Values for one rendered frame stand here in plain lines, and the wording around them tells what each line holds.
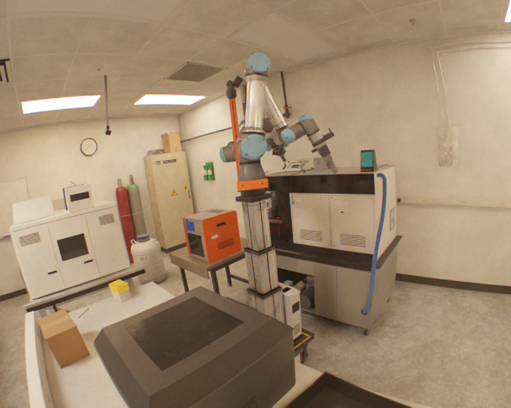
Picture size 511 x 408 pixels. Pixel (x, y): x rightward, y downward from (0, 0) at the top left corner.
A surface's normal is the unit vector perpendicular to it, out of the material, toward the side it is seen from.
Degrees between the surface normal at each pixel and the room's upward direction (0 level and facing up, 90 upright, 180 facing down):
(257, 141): 97
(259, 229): 90
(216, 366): 58
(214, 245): 90
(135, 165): 90
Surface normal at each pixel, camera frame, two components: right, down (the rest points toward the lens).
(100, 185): 0.72, 0.04
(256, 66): 0.19, 0.02
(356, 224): -0.69, 0.20
